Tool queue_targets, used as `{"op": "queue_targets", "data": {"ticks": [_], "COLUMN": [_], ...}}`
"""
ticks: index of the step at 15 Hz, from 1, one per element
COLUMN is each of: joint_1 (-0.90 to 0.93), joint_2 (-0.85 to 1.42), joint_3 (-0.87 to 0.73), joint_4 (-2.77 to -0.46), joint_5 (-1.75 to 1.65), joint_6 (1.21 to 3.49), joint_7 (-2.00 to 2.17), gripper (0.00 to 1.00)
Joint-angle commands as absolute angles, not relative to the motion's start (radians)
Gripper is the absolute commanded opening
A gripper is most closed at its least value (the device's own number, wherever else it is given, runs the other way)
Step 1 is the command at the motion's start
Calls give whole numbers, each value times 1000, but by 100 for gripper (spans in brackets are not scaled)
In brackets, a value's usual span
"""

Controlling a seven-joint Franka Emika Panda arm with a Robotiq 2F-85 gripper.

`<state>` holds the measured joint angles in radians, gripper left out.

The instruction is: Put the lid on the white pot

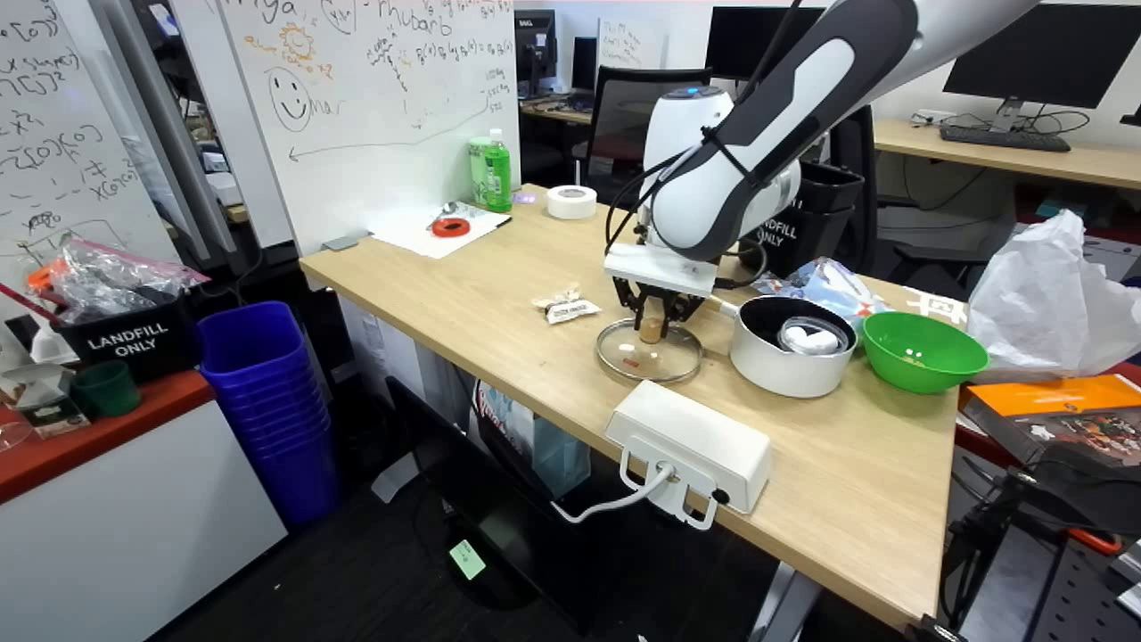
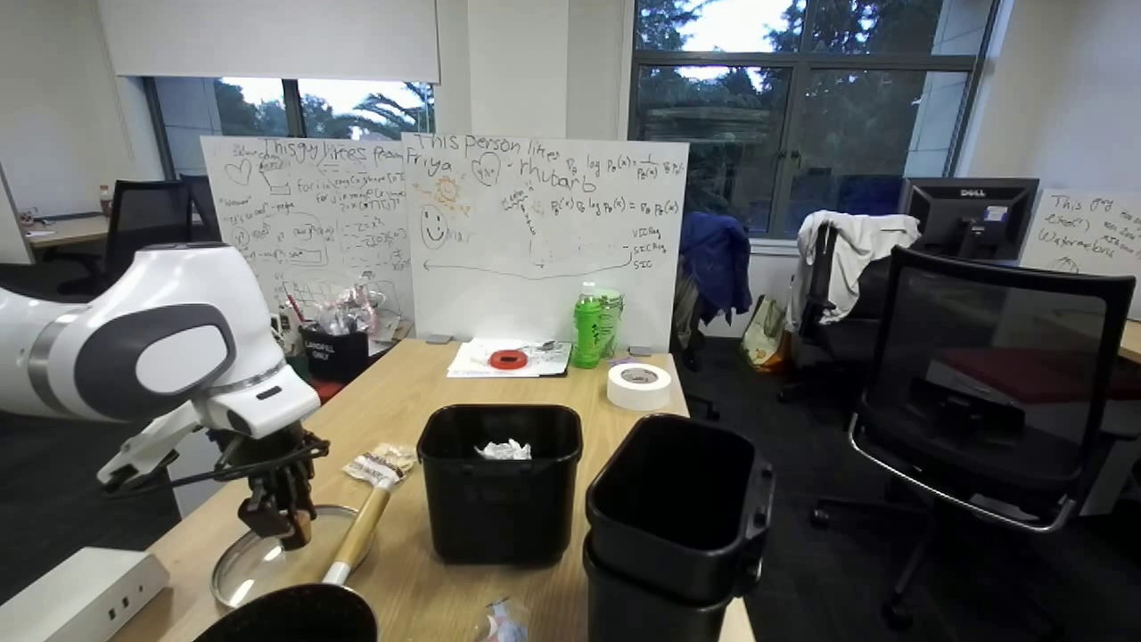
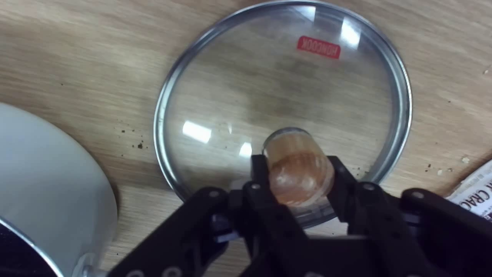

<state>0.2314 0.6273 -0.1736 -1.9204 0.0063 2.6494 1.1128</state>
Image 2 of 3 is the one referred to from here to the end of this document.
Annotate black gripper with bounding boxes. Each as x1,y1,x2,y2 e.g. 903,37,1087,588
210,425,335,554

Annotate silver pan with wooden handle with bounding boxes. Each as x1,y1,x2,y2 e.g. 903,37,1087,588
209,500,359,612

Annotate white cabinet with red top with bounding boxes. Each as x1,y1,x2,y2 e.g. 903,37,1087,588
174,374,351,518

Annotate black bin holding white paper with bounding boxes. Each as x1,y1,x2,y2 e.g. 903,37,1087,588
415,399,585,568

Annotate crumpled clear plastic bags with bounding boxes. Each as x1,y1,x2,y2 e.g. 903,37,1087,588
280,272,408,341

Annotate white power box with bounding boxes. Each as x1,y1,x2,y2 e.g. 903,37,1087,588
0,544,170,642

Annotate crumpled white paper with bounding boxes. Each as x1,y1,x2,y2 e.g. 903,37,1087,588
475,436,535,465

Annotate white plate with red item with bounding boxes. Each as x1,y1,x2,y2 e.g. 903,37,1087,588
446,334,575,383

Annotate clear plastic bag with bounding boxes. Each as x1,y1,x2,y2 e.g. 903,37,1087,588
480,597,532,642

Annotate whiteboard with dense writing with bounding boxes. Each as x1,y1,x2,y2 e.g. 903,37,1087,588
198,131,418,318

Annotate large whiteboard with smiley drawing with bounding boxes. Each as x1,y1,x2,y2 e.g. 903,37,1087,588
403,131,691,353

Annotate empty black plastic bin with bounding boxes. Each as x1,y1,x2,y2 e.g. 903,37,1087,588
583,528,765,642
585,411,777,606

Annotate white tape roll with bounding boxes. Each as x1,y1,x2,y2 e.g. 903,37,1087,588
602,360,679,412

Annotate white window blind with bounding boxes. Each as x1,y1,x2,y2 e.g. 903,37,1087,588
97,0,441,84

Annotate blue jacket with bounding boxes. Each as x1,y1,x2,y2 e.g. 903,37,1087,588
679,211,758,321

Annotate yellowish bag on floor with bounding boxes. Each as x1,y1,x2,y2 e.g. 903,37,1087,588
741,291,793,372

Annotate white cloth on chair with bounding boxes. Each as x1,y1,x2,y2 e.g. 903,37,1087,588
797,208,924,327

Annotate black chair holding cloth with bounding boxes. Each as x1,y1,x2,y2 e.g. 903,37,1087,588
797,217,899,372

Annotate black mesh office chair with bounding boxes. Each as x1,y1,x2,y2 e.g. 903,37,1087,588
810,244,1139,633

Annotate small black computer monitor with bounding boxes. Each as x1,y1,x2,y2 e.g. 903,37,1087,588
907,176,1043,263

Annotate whiteboard behind small monitor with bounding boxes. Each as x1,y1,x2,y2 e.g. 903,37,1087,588
1019,186,1141,318

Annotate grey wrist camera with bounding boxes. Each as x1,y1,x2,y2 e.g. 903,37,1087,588
97,399,209,493

